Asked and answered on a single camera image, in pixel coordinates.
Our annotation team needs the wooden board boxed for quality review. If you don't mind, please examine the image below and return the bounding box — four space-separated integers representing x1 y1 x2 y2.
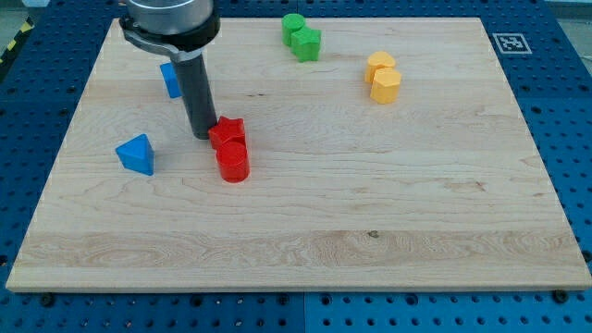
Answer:
6 18 591 293

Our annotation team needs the green cylinder block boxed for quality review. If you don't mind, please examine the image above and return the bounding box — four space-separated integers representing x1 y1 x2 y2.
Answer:
281 13 305 46

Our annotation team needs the yellow pentagon block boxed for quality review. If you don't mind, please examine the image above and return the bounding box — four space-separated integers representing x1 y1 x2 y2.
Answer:
370 68 401 105

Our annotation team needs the fiducial marker tag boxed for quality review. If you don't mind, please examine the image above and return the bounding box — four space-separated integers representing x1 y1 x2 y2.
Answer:
492 32 532 55

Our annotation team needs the red cylinder block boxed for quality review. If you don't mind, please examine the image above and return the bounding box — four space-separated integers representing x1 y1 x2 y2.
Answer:
216 142 250 183

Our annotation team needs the blue triangle block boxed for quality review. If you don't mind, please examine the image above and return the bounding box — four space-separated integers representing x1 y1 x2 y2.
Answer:
116 133 154 176

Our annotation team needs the blue cube block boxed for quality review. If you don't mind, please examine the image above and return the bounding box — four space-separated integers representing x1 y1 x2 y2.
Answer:
159 63 182 98

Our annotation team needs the green star block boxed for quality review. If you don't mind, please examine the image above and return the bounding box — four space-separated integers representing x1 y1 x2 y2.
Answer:
290 27 322 62

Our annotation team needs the black bolt right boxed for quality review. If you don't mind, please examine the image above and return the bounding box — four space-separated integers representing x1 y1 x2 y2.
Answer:
551 290 570 304

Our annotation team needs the black bolt left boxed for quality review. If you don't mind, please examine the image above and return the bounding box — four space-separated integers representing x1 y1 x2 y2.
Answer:
39 293 56 308

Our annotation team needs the yellow heart block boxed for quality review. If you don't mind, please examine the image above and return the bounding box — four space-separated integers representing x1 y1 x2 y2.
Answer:
364 51 397 83

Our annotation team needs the black bolt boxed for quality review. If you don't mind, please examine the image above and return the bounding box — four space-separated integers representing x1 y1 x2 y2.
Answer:
39 293 56 308
551 290 570 304

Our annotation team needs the red star block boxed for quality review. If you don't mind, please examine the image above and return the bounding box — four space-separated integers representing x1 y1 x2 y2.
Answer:
208 116 246 150

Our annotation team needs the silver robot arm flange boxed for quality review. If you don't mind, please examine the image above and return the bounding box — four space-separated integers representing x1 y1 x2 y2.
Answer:
119 0 220 62

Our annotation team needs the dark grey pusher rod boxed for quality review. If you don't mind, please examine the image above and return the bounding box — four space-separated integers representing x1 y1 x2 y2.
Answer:
172 55 217 140

